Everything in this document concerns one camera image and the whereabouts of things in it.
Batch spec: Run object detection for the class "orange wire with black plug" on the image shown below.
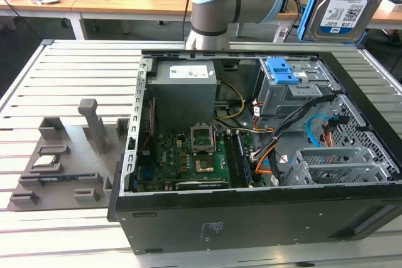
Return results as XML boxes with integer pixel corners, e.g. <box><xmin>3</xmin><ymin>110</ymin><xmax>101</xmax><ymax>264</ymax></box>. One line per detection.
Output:
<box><xmin>322</xmin><ymin>116</ymin><xmax>349</xmax><ymax>148</ymax></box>

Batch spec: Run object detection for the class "black graphics card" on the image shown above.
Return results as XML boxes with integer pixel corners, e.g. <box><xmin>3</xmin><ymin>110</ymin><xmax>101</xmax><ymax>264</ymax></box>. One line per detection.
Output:
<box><xmin>174</xmin><ymin>180</ymin><xmax>230</xmax><ymax>191</ymax></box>

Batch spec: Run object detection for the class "installed RAM stick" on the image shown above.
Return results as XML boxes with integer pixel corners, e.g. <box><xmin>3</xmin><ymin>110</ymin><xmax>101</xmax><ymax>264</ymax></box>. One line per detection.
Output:
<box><xmin>235</xmin><ymin>131</ymin><xmax>254</xmax><ymax>186</ymax></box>

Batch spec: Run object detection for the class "green motherboard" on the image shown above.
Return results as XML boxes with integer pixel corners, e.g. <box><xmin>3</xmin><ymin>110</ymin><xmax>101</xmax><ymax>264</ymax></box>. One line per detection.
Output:
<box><xmin>138</xmin><ymin>129</ymin><xmax>268</xmax><ymax>192</ymax></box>

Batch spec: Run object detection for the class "grey optical drive cage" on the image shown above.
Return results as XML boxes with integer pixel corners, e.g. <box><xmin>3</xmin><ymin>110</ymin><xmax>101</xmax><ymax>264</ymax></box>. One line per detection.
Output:
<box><xmin>256</xmin><ymin>56</ymin><xmax>342</xmax><ymax>118</ymax></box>

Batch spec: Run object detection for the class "orange wire loop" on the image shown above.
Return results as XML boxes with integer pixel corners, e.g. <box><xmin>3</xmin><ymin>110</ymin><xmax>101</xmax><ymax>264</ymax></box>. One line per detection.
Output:
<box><xmin>256</xmin><ymin>151</ymin><xmax>277</xmax><ymax>176</ymax></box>

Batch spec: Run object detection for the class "RAM stick with blue label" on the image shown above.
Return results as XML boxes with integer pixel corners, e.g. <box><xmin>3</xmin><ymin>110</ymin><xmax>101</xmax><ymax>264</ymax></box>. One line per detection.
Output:
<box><xmin>20</xmin><ymin>174</ymin><xmax>97</xmax><ymax>185</ymax></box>

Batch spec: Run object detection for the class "metal disk bay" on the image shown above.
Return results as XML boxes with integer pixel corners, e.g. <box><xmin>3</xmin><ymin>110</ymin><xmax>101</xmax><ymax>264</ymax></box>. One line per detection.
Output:
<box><xmin>282</xmin><ymin>147</ymin><xmax>393</xmax><ymax>187</ymax></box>

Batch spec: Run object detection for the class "silver CPU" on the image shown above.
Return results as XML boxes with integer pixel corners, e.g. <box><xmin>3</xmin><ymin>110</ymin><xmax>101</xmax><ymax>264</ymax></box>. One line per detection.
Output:
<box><xmin>33</xmin><ymin>156</ymin><xmax>60</xmax><ymax>168</ymax></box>

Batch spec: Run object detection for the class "short wooden desk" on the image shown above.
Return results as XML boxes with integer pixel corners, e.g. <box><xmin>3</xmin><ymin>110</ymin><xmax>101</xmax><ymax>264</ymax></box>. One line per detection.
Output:
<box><xmin>0</xmin><ymin>0</ymin><xmax>83</xmax><ymax>41</ymax></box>

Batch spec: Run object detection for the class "hard disk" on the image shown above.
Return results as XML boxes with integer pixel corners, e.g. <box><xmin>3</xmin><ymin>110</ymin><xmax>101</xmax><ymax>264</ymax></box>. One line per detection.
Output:
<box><xmin>296</xmin><ymin>0</ymin><xmax>393</xmax><ymax>43</ymax></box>

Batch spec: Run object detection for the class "white power strip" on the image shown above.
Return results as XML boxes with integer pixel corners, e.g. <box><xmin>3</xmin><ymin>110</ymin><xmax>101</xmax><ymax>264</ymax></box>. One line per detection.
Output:
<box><xmin>272</xmin><ymin>26</ymin><xmax>290</xmax><ymax>43</ymax></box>

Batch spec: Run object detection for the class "black open PC case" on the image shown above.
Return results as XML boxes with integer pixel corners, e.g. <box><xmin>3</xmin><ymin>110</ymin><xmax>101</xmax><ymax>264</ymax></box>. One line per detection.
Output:
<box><xmin>106</xmin><ymin>48</ymin><xmax>402</xmax><ymax>256</ymax></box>

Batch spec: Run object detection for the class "CPU socket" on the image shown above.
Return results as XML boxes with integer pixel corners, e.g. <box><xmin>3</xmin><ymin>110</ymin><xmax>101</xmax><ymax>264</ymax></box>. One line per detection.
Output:
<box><xmin>193</xmin><ymin>154</ymin><xmax>216</xmax><ymax>175</ymax></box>

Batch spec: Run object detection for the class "long wooden desk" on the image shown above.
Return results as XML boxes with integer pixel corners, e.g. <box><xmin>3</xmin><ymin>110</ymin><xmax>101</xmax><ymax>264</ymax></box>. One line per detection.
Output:
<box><xmin>70</xmin><ymin>0</ymin><xmax>402</xmax><ymax>30</ymax></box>

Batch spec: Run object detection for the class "blue plastic latch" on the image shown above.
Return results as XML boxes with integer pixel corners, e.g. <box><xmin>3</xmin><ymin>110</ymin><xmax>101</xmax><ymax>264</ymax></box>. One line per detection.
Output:
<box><xmin>265</xmin><ymin>56</ymin><xmax>299</xmax><ymax>85</ymax></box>

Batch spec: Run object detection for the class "blue data wire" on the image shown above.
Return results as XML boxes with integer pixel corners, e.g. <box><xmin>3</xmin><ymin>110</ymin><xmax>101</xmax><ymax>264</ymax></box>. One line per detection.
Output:
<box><xmin>306</xmin><ymin>114</ymin><xmax>330</xmax><ymax>148</ymax></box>

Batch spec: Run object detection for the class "grey parts rack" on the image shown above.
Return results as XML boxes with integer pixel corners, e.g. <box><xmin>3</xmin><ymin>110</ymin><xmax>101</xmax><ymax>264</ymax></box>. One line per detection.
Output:
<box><xmin>6</xmin><ymin>98</ymin><xmax>130</xmax><ymax>212</ymax></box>

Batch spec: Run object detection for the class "red and black fan wire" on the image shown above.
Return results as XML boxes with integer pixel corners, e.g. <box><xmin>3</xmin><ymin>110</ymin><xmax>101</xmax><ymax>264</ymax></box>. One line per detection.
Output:
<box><xmin>140</xmin><ymin>97</ymin><xmax>157</xmax><ymax>152</ymax></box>

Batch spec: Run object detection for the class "thin metal locking lever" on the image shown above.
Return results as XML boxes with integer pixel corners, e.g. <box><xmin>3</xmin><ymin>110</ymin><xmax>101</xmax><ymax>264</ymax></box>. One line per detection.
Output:
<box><xmin>212</xmin><ymin>122</ymin><xmax>219</xmax><ymax>153</ymax></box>

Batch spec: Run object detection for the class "black cable bundle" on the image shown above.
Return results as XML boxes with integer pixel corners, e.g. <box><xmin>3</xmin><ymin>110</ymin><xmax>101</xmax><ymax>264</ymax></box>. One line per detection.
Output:
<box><xmin>249</xmin><ymin>92</ymin><xmax>342</xmax><ymax>164</ymax></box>

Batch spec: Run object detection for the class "red orange wire bundle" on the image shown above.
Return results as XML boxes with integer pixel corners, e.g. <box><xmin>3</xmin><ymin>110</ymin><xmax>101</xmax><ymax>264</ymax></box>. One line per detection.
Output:
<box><xmin>251</xmin><ymin>117</ymin><xmax>276</xmax><ymax>136</ymax></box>

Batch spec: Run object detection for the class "black case fan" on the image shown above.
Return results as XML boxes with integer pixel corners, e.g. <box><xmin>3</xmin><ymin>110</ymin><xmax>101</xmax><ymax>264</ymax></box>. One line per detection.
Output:
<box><xmin>138</xmin><ymin>97</ymin><xmax>158</xmax><ymax>168</ymax></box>

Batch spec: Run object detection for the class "grey power supply unit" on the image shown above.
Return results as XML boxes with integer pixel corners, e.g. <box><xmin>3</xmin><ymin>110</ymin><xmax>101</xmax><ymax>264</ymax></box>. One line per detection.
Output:
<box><xmin>146</xmin><ymin>60</ymin><xmax>219</xmax><ymax>124</ymax></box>

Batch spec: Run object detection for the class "metal socket cover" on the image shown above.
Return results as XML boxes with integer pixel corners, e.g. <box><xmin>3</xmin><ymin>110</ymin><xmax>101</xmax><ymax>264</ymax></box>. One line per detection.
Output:
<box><xmin>190</xmin><ymin>122</ymin><xmax>215</xmax><ymax>153</ymax></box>

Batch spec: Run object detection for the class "yellow power wire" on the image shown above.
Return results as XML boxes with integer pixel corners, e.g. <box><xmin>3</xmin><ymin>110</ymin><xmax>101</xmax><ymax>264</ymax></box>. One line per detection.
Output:
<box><xmin>214</xmin><ymin>80</ymin><xmax>246</xmax><ymax>122</ymax></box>

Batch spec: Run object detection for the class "small white box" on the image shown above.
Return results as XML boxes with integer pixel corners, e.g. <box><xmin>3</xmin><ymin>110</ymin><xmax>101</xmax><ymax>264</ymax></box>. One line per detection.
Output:
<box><xmin>384</xmin><ymin>0</ymin><xmax>402</xmax><ymax>13</ymax></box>

